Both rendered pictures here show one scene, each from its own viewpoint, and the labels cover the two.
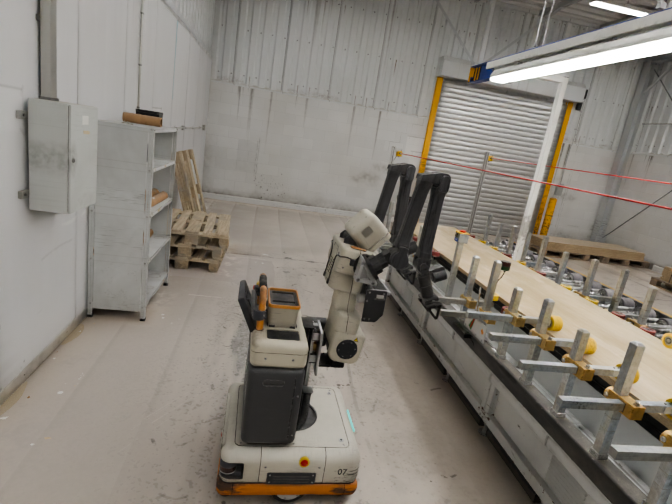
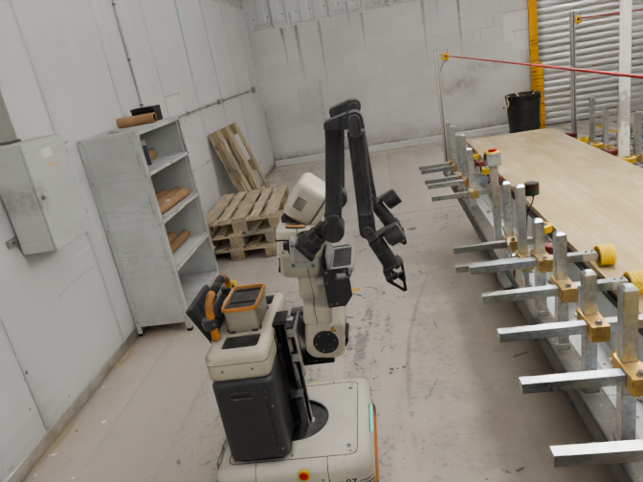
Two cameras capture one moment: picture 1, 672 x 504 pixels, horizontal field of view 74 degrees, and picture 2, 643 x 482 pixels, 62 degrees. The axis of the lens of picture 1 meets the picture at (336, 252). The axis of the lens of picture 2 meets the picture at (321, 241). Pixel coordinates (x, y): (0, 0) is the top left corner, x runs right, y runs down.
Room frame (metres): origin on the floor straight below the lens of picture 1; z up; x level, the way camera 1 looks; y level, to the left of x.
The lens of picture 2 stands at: (0.18, -0.81, 1.81)
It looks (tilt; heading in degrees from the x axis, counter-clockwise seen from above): 19 degrees down; 19
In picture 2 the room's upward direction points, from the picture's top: 10 degrees counter-clockwise
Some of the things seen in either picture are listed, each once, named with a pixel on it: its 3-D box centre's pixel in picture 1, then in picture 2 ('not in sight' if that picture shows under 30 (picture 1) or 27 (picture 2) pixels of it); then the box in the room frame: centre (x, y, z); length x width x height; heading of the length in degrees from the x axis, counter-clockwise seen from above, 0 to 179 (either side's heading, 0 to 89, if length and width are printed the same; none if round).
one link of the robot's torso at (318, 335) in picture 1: (330, 341); (320, 332); (2.13, -0.05, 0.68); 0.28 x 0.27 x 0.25; 12
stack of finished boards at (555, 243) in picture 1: (585, 247); not in sight; (9.73, -5.41, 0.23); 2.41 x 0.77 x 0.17; 102
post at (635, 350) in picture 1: (617, 401); (627, 370); (1.48, -1.10, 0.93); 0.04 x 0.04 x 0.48; 11
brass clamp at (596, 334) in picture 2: (577, 366); (591, 322); (1.70, -1.06, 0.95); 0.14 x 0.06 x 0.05; 11
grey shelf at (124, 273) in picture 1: (135, 216); (160, 222); (3.75, 1.77, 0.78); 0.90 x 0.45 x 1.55; 11
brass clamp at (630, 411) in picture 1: (622, 402); (631, 371); (1.46, -1.11, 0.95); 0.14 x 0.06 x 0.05; 11
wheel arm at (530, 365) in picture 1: (575, 368); (587, 325); (1.68, -1.04, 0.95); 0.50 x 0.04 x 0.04; 101
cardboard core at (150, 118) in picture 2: (142, 119); (136, 120); (3.85, 1.80, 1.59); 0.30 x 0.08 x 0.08; 101
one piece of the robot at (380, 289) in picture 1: (366, 291); (336, 269); (2.09, -0.18, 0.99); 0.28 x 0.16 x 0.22; 12
